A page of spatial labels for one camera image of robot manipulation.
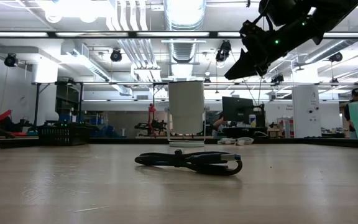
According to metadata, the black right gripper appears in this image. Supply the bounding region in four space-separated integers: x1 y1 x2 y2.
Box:
224 29 295 81

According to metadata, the black USB cable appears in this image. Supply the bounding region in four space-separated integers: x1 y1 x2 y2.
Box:
134 149 244 177

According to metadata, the black computer monitor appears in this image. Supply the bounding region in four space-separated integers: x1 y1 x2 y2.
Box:
222 96 255 124

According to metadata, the person seated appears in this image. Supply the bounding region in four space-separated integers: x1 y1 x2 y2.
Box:
212 113 229 138

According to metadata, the black desk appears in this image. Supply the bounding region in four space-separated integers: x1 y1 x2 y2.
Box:
222 126 269 139

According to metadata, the white cylindrical cup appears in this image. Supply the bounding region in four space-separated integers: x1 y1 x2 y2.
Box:
165 80 207 148

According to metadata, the white pillar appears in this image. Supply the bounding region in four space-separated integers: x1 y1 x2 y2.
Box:
291 85 321 139

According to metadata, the red desk stand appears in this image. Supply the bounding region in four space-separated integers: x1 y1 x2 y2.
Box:
147 103 157 138

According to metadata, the white ceiling pipe bundle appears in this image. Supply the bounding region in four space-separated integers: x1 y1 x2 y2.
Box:
106 0 163 83

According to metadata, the black overhead beam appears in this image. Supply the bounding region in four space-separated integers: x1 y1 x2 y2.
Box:
0 30 358 39

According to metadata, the person standing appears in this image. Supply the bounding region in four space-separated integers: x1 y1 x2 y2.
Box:
343 88 358 139

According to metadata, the black plastic basket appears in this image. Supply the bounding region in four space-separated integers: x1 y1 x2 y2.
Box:
37 121 90 146

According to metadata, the black hanging ceiling camera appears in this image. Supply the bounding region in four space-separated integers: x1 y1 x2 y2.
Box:
4 52 19 68
270 73 285 85
328 51 344 63
215 39 232 63
109 48 123 63

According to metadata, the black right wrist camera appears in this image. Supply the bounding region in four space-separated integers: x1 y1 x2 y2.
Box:
239 19 262 37

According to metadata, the white bundled cable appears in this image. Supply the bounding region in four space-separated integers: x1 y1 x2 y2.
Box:
218 136 255 146

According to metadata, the silver ceiling duct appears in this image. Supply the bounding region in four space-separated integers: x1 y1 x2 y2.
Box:
163 0 207 78

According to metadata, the black table edge rail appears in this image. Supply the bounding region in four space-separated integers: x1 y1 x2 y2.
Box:
0 138 358 149

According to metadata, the white rectangular air duct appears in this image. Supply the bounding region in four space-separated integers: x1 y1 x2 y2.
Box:
60 42 133 96

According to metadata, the black shelf frame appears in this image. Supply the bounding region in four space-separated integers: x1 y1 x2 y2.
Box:
31 81 85 128

